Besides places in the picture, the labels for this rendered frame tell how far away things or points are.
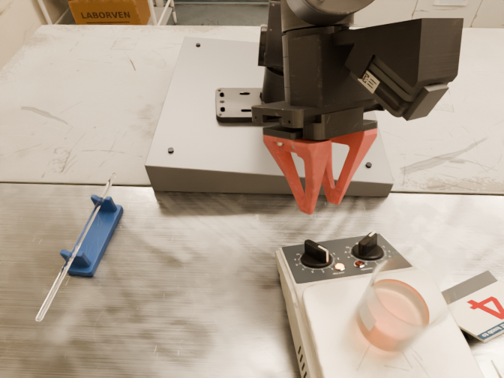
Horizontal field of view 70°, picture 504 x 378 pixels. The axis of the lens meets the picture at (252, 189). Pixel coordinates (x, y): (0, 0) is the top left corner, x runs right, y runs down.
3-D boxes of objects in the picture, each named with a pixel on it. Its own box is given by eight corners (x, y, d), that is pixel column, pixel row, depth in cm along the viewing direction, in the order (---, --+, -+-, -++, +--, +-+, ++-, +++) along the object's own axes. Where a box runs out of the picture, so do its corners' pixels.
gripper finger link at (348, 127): (377, 206, 33) (381, 103, 30) (320, 229, 30) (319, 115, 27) (325, 189, 39) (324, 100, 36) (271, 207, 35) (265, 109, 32)
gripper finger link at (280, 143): (371, 208, 33) (375, 104, 30) (313, 232, 29) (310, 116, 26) (319, 191, 38) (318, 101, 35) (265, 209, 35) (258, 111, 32)
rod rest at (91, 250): (100, 206, 48) (91, 189, 46) (124, 208, 48) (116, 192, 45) (66, 274, 42) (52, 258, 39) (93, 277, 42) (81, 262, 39)
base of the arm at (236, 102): (365, 76, 48) (352, 47, 52) (214, 75, 46) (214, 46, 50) (349, 121, 54) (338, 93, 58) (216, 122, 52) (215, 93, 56)
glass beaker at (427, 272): (393, 376, 27) (433, 343, 21) (336, 323, 30) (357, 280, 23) (433, 321, 30) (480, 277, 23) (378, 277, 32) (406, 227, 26)
